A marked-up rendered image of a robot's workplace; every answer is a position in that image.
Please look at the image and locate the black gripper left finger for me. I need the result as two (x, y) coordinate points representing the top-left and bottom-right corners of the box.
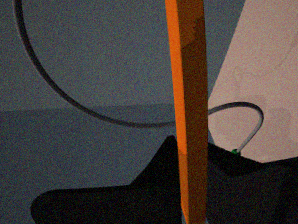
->
(31, 136), (182, 224)

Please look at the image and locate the dark wire loop stand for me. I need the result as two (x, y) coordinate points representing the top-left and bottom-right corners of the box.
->
(12, 0), (298, 165)

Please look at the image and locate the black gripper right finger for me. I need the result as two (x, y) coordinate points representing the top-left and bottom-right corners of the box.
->
(206, 143), (298, 224)

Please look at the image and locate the orange handle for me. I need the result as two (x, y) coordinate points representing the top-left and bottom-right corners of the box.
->
(165, 0), (209, 224)

